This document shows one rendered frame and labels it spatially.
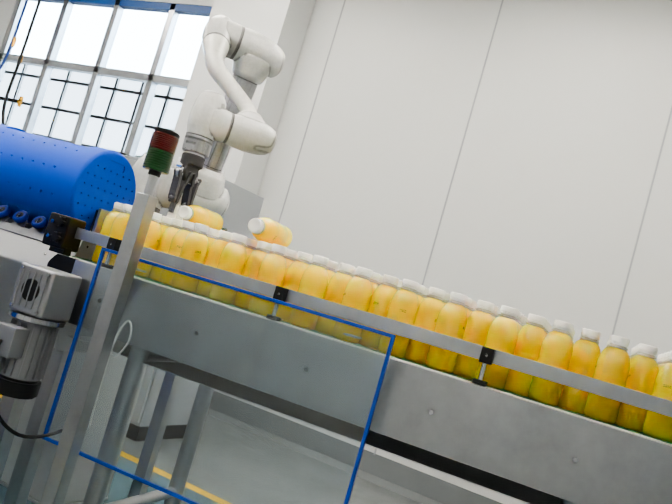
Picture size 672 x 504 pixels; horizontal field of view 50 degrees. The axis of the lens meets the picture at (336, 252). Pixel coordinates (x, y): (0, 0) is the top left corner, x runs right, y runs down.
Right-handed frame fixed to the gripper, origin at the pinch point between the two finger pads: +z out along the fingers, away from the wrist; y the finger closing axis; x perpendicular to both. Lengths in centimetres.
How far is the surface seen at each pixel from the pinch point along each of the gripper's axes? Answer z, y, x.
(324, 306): 14, 37, 72
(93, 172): -4.3, 25.3, -14.4
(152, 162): -7, 56, 27
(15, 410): 68, 24, -16
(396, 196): -65, -250, -12
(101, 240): 14.0, 37.4, 5.5
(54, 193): 4.9, 30.4, -21.1
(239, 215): -19, -161, -69
